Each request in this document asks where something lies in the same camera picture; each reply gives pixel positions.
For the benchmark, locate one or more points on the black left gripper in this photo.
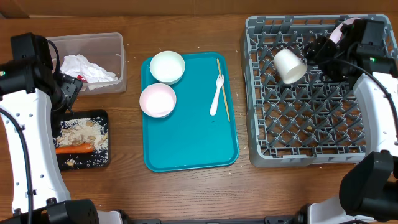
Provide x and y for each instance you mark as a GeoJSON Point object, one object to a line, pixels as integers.
{"type": "Point", "coordinates": [69, 86]}

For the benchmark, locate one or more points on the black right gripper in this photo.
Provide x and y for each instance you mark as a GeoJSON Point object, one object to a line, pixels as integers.
{"type": "Point", "coordinates": [319, 54]}

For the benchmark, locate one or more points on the large white plate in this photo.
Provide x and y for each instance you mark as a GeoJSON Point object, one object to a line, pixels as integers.
{"type": "Point", "coordinates": [337, 33]}

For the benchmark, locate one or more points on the red snack wrapper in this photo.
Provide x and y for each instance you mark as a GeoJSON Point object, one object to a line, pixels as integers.
{"type": "Point", "coordinates": [82, 78]}

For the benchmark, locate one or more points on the white napkin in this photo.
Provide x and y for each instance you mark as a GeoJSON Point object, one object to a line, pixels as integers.
{"type": "Point", "coordinates": [96, 76]}

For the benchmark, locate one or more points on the white upside-down cup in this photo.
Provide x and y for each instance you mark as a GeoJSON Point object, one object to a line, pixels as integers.
{"type": "Point", "coordinates": [289, 66]}

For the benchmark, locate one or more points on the pink bowl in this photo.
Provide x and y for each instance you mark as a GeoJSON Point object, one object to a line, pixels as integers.
{"type": "Point", "coordinates": [158, 100]}

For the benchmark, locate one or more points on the pale green bowl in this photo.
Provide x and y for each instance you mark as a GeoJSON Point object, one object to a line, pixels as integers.
{"type": "Point", "coordinates": [167, 67]}

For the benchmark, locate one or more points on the wooden chopstick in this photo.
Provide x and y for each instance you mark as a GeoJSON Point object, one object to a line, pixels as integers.
{"type": "Point", "coordinates": [223, 91]}

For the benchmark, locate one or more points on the white plastic fork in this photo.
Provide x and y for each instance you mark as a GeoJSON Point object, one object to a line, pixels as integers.
{"type": "Point", "coordinates": [219, 84]}

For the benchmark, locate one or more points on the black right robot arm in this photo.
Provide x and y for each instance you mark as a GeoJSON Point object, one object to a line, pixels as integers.
{"type": "Point", "coordinates": [366, 194]}

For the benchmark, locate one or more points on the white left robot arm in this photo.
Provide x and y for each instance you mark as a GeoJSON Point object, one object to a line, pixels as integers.
{"type": "Point", "coordinates": [40, 194]}

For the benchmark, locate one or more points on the grey dishwasher rack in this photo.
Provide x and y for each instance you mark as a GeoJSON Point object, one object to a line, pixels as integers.
{"type": "Point", "coordinates": [312, 121]}

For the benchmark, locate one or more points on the black food-waste tray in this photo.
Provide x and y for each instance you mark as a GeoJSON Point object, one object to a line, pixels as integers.
{"type": "Point", "coordinates": [93, 161]}

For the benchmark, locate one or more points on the clear plastic bin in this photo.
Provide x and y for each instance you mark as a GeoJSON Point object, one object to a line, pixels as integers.
{"type": "Point", "coordinates": [105, 50]}

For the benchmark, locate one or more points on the rice and peanuts pile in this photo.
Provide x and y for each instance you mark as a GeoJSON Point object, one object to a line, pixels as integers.
{"type": "Point", "coordinates": [84, 133]}

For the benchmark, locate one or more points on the orange carrot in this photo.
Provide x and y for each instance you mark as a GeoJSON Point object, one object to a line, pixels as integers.
{"type": "Point", "coordinates": [78, 149]}

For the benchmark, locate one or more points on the teal plastic tray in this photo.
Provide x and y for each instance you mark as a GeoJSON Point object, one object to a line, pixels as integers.
{"type": "Point", "coordinates": [190, 138]}

